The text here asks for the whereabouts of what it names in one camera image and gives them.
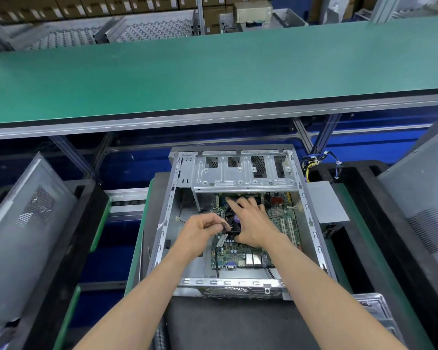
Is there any person's left forearm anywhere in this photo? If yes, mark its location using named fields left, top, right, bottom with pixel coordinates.
left=73, top=251, right=207, bottom=350

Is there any person's right forearm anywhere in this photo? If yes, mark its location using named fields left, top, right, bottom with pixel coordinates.
left=262, top=232, right=409, bottom=350

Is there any black processor cooler fan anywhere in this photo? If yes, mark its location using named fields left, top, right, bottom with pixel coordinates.
left=222, top=203, right=249, bottom=240

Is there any person's right hand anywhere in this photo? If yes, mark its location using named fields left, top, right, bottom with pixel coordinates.
left=226, top=196, right=283, bottom=250

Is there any beige metal box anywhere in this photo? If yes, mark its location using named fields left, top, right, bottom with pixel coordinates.
left=233, top=0, right=274, bottom=23

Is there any grey case side panel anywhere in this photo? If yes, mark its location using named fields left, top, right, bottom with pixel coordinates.
left=0, top=152, right=78, bottom=322
left=377, top=134, right=438, bottom=278

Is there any green motherboard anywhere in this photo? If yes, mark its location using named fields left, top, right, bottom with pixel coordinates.
left=210, top=192, right=302, bottom=271

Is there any silver metal drive cage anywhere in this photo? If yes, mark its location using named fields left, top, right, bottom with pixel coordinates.
left=191, top=149, right=302, bottom=205

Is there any small roller conveyor section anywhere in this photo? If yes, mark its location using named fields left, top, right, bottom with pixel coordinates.
left=105, top=188, right=149, bottom=218

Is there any grey metal bin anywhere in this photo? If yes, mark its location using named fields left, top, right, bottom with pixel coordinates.
left=273, top=8, right=309, bottom=28

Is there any green conveyor belt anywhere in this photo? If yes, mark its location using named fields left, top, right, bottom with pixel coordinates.
left=0, top=14, right=438, bottom=126

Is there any coloured power cable bundle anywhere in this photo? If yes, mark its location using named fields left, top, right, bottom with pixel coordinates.
left=301, top=151, right=342, bottom=183

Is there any row of cardboard boxes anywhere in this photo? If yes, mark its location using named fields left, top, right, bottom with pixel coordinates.
left=0, top=0, right=271, bottom=23

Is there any aluminium conveyor frame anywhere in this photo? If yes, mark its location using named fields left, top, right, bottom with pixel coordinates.
left=0, top=94, right=438, bottom=141

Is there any metal roller rack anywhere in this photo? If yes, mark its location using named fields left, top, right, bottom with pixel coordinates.
left=2, top=16, right=198, bottom=51

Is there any person's left hand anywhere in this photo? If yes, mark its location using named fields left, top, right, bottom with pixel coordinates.
left=175, top=213, right=231, bottom=263

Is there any grey metal computer case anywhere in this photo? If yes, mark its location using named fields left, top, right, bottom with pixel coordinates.
left=146, top=145, right=338, bottom=301

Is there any silver plastic tray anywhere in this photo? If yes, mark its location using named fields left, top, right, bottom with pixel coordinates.
left=350, top=293, right=406, bottom=347

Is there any grey power supply unit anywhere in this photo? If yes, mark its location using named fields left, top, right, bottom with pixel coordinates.
left=306, top=181, right=351, bottom=239

